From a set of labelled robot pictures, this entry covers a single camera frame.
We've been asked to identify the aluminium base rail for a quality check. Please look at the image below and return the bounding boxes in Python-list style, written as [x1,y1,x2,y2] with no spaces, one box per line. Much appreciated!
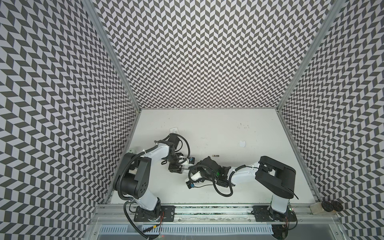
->
[89,204,342,225]

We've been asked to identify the aluminium corner post right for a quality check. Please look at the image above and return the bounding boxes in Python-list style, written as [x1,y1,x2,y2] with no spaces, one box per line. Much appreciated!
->
[277,0,346,113]

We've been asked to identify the white remote green buttons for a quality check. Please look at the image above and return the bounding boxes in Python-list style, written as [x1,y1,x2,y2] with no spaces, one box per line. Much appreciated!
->
[170,127,179,134]

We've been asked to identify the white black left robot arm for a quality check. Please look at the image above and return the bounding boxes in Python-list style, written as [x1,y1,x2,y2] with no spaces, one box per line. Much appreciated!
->
[113,133,191,220]

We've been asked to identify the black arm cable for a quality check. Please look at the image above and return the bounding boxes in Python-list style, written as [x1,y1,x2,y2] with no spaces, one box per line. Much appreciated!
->
[187,165,256,198]
[154,134,191,160]

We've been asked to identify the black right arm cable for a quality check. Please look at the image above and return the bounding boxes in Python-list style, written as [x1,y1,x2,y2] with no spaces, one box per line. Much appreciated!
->
[187,165,256,198]

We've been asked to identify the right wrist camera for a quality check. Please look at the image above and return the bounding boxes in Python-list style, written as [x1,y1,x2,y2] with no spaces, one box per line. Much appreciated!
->
[186,170,205,189]

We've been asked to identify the aluminium corner post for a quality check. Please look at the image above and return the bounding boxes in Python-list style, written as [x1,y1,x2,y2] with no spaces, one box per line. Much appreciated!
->
[82,0,141,112]
[277,0,346,113]

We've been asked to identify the aluminium corner post left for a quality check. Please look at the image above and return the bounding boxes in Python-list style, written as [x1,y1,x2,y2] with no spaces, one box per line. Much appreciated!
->
[82,0,141,112]

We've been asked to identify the black round knob pair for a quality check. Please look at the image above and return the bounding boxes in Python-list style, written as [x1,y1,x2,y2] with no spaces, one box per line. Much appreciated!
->
[321,200,344,213]

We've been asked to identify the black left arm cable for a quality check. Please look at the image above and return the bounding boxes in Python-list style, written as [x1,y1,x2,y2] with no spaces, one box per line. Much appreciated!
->
[154,134,191,160]

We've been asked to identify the white battery cover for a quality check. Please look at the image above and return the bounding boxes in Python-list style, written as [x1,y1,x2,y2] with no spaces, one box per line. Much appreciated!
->
[239,141,246,148]

